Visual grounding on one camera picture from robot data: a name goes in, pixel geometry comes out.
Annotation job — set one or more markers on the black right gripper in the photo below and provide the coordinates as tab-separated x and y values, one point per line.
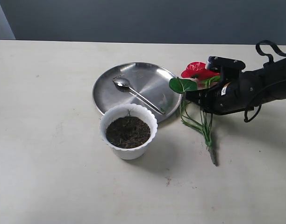
228	98

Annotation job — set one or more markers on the red artificial flower with leaves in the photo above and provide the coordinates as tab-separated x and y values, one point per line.
194	75

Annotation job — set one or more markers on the small silver metal spoon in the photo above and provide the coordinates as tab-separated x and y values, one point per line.
125	83

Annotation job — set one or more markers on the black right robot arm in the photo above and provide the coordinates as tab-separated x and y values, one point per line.
269	82

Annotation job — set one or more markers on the white scalloped flower pot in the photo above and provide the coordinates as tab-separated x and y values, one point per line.
124	110

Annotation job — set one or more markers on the dark soil in pot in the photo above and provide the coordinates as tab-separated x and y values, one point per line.
128	132

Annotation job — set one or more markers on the round stainless steel plate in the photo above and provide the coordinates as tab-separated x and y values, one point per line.
138	83

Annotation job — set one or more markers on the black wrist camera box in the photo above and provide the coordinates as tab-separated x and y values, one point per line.
228	69

